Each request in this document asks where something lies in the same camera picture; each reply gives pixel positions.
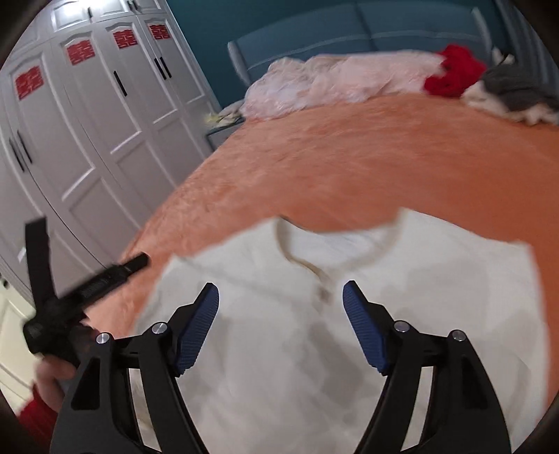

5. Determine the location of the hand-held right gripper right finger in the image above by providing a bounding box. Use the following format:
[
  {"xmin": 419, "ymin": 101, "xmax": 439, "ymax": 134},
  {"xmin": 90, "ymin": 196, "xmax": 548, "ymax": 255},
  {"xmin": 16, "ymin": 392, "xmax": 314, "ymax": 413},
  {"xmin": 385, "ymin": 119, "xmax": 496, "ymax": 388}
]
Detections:
[{"xmin": 342, "ymin": 280, "xmax": 513, "ymax": 454}]

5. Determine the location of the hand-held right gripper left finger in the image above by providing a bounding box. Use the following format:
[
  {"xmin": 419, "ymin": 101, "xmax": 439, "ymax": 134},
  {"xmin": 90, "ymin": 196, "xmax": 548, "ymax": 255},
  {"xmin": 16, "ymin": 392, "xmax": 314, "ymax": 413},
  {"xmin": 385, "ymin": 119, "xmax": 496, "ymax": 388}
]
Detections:
[{"xmin": 50, "ymin": 283, "xmax": 220, "ymax": 454}]

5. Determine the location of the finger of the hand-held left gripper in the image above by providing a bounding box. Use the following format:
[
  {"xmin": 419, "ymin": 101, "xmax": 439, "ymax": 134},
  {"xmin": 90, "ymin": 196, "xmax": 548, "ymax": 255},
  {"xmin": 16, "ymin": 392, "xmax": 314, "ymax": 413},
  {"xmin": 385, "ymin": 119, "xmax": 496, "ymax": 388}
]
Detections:
[
  {"xmin": 25, "ymin": 217, "xmax": 57, "ymax": 307},
  {"xmin": 65, "ymin": 254, "xmax": 151, "ymax": 313}
]

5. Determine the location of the white quilted garment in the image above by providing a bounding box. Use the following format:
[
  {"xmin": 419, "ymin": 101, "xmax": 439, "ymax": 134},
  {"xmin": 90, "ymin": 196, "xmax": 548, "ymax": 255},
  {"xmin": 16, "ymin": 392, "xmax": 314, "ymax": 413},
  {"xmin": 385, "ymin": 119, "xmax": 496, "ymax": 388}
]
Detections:
[{"xmin": 131, "ymin": 207, "xmax": 550, "ymax": 454}]

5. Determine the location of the person's left hand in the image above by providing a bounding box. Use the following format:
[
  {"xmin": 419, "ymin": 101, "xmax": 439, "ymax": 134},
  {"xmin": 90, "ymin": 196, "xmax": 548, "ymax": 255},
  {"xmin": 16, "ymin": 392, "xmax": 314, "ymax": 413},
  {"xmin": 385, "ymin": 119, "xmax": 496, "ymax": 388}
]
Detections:
[{"xmin": 35, "ymin": 321, "xmax": 97, "ymax": 413}]

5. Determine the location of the cream door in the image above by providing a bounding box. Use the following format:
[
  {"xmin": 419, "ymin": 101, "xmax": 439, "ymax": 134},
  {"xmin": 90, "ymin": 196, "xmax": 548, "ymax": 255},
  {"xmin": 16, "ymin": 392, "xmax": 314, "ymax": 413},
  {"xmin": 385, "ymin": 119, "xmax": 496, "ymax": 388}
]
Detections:
[{"xmin": 0, "ymin": 279, "xmax": 44, "ymax": 415}]

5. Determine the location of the white panelled wardrobe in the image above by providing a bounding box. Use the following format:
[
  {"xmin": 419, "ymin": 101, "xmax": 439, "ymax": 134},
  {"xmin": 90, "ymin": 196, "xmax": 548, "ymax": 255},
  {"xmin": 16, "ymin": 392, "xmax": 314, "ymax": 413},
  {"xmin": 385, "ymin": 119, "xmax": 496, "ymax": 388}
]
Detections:
[{"xmin": 0, "ymin": 0, "xmax": 225, "ymax": 315}]

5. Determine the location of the orange plush blanket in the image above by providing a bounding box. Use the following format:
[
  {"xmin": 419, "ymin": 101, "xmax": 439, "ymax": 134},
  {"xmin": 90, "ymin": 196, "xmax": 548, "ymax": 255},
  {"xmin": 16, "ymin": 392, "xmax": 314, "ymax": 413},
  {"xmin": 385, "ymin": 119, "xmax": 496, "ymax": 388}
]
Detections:
[{"xmin": 81, "ymin": 93, "xmax": 559, "ymax": 341}]

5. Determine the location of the grey nightstand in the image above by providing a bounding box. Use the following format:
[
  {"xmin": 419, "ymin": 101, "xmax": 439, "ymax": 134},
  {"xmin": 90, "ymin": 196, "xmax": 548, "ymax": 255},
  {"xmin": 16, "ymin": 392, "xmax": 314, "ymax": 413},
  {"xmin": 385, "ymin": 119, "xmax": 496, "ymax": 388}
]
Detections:
[{"xmin": 206, "ymin": 111, "xmax": 245, "ymax": 151}]

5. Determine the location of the yellowish cloth pile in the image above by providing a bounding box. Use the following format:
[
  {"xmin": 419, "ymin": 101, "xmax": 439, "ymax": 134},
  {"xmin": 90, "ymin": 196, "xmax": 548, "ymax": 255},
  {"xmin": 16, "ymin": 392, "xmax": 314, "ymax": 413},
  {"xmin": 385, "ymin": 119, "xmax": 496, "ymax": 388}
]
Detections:
[{"xmin": 204, "ymin": 107, "xmax": 243, "ymax": 128}]

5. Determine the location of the pink floral quilt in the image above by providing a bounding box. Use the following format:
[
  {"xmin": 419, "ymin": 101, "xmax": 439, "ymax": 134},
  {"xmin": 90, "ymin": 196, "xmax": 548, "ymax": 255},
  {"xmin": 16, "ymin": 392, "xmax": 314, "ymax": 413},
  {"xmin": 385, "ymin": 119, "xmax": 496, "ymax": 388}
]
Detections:
[{"xmin": 241, "ymin": 50, "xmax": 444, "ymax": 119}]

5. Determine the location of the red garment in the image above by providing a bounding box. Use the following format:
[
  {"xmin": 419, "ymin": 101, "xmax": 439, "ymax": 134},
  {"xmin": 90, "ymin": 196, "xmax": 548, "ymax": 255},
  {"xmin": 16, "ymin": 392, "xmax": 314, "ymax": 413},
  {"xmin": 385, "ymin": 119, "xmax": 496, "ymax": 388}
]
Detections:
[{"xmin": 423, "ymin": 44, "xmax": 487, "ymax": 99}]

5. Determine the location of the grey knitted garment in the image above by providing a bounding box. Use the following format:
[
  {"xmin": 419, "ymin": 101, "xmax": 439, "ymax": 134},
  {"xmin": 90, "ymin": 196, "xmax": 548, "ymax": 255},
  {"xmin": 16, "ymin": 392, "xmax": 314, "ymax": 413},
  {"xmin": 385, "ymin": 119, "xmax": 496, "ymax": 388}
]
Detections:
[{"xmin": 480, "ymin": 54, "xmax": 559, "ymax": 112}]

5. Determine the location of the blue padded headboard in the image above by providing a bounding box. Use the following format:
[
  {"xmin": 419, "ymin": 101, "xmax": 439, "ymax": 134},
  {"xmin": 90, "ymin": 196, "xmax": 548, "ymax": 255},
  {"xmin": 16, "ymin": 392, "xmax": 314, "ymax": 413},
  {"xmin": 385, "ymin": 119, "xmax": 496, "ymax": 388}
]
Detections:
[{"xmin": 227, "ymin": 0, "xmax": 503, "ymax": 88}]

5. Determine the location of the grey-blue curtain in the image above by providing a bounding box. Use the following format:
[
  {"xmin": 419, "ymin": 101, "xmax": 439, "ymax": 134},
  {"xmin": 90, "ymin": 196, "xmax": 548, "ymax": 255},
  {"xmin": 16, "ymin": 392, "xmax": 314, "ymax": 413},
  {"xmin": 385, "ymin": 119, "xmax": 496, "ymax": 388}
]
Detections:
[{"xmin": 491, "ymin": 0, "xmax": 555, "ymax": 62}]

